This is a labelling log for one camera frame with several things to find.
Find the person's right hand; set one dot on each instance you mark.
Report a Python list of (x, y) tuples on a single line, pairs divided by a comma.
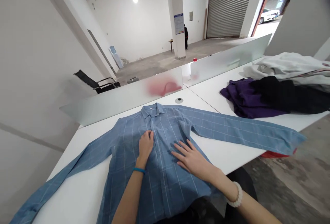
[(196, 160)]

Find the person's left hand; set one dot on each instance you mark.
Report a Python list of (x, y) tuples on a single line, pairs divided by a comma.
[(145, 145)]

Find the person's left fingers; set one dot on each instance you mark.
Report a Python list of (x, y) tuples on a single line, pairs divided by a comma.
[(148, 134)]

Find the blue checked shirt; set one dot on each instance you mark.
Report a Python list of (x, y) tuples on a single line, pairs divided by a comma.
[(159, 182)]

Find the long frosted desk partition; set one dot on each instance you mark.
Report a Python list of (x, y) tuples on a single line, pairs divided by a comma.
[(116, 100)]

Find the red thing behind partition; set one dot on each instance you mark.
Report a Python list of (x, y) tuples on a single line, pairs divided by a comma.
[(165, 87)]

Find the black office chair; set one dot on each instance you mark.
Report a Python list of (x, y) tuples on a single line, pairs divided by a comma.
[(89, 80)]

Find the clear bottle with red cap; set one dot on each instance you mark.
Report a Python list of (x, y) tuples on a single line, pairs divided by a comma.
[(194, 67)]

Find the blue and white leaning panel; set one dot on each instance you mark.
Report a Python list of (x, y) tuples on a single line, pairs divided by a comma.
[(115, 56)]

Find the purple garment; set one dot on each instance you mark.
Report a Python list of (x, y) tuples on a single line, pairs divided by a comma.
[(242, 102)]

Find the person's legs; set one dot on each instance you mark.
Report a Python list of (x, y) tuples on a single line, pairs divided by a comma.
[(242, 182)]

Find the blue notice poster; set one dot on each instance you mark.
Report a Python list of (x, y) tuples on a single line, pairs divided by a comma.
[(178, 24)]

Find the short frosted desk partition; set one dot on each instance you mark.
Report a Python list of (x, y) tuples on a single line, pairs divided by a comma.
[(232, 56)]

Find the leaning wooden plank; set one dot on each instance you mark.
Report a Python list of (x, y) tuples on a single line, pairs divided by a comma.
[(205, 24)]

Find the red basin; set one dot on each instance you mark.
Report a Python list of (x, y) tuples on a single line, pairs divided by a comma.
[(273, 154)]

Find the black garment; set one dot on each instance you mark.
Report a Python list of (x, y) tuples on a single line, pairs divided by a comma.
[(291, 96)]

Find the grey roller shutter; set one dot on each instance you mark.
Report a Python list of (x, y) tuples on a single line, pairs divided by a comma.
[(228, 7)]

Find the pile of white garments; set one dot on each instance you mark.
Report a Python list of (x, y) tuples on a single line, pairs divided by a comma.
[(288, 65)]

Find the white car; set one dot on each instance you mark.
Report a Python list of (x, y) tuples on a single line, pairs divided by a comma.
[(268, 15)]

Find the grey wall box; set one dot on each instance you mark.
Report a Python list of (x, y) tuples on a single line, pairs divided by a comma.
[(191, 16)]

